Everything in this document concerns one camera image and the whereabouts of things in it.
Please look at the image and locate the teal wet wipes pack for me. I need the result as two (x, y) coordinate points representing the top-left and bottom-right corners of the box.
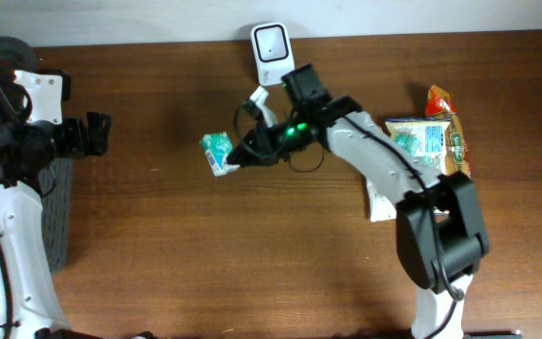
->
(394, 133), (423, 156)

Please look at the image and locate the teal tissue pack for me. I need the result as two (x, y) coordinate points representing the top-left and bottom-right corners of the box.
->
(199, 132), (240, 177)

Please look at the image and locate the cream and blue snack bag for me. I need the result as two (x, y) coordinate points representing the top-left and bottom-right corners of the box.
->
(386, 118), (451, 173)

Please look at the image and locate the white tube with tan cap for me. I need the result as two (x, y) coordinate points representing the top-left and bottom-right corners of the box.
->
(366, 180), (396, 222)

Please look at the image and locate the orange biscuit packet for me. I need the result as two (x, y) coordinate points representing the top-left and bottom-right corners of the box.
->
(424, 85), (471, 177)

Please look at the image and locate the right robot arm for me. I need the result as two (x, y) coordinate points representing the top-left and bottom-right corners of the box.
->
(227, 65), (489, 338)

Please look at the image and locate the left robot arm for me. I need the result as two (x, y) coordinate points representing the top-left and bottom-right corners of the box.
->
(0, 70), (111, 338)

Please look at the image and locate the white barcode scanner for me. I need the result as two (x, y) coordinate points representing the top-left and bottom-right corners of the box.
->
(250, 23), (295, 87)

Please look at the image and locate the grey plastic mesh basket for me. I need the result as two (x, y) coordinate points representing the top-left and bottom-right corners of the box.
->
(0, 37), (73, 273)

